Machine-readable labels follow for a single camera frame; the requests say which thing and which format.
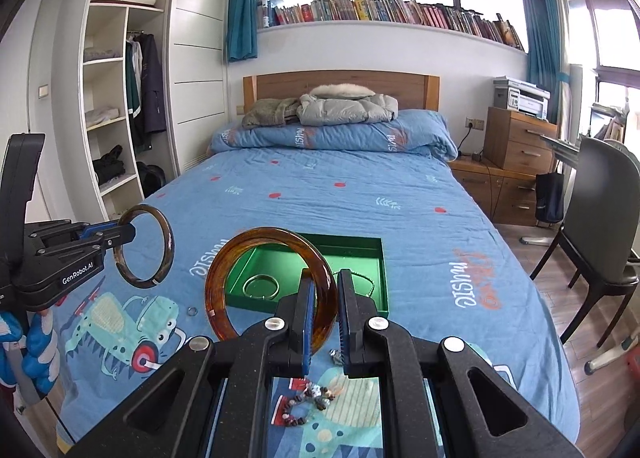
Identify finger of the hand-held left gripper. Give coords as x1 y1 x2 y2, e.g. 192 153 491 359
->
37 226 139 269
27 219 124 242

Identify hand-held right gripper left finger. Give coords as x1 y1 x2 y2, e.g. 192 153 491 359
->
65 269 317 458

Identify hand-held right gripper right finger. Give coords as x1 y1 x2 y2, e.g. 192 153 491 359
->
336 268 583 458

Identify thin tortoiseshell bangle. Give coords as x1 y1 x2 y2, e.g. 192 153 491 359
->
111 204 175 289

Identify mixed bead bracelet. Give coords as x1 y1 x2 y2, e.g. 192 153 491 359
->
277 385 333 426

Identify green metal tray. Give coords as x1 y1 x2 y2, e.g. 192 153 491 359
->
224 233 390 319

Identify wide amber bangle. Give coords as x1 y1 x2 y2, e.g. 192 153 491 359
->
204 227 332 356

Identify person's left hand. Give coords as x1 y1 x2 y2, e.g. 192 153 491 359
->
0 307 63 396

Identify black folded clothing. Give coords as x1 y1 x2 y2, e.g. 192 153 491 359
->
92 145 126 186

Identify black bag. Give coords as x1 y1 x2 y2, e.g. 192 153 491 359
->
135 161 166 199

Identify large silver bangle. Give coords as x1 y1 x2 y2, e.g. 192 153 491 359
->
243 275 281 299

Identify folded light clothes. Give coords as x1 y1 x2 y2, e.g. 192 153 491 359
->
85 107 126 128

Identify bed with blue printed sheet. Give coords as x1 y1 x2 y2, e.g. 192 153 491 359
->
50 138 581 458

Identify dark hanging jacket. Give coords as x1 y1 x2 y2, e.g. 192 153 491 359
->
135 33 167 136

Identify green and white hanging garment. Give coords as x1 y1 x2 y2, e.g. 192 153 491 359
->
125 38 143 116

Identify folded grey clothes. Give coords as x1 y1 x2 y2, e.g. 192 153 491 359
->
82 45 123 63

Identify folded blue duvet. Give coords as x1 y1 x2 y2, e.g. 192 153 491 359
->
207 109 458 161

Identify white wardrobe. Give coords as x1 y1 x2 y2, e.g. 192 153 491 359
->
27 0 231 219

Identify brown fleece garment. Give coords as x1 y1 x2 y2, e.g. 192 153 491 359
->
242 98 301 129

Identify low wooden nightstand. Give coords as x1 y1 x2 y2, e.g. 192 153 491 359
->
447 155 546 226

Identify grey down jacket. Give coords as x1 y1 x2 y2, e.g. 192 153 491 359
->
296 83 399 126

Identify wooden bed headboard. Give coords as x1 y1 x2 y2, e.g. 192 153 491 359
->
243 70 441 115

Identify dark tote bag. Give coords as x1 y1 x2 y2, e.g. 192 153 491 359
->
535 172 566 224

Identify wooden drawer cabinet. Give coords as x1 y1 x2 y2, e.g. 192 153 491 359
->
483 106 560 176

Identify short teal curtain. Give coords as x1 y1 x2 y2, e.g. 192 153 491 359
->
228 0 262 63

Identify dark chair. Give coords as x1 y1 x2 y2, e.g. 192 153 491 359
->
530 137 640 344

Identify grey tilted desk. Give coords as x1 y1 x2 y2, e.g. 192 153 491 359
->
540 134 583 159

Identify white printer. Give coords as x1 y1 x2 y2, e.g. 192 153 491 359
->
492 77 551 119

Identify row of books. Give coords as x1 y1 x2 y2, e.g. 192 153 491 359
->
257 0 526 53

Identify long teal curtain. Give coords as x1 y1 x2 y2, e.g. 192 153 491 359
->
520 0 571 129

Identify silver chain necklace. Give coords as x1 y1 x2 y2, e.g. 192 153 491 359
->
350 272 376 299

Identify black power cable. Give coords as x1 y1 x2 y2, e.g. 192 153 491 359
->
457 124 483 161

